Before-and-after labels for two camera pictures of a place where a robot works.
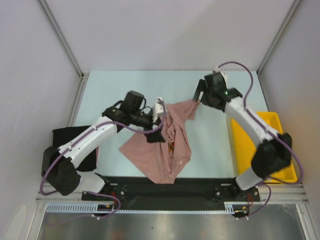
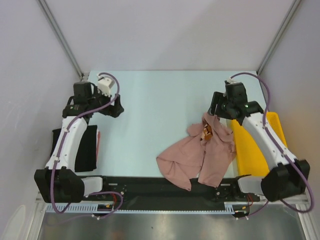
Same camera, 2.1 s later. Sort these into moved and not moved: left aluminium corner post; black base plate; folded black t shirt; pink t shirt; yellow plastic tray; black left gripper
Moved: pink t shirt; black left gripper
Not moved: black base plate; left aluminium corner post; yellow plastic tray; folded black t shirt
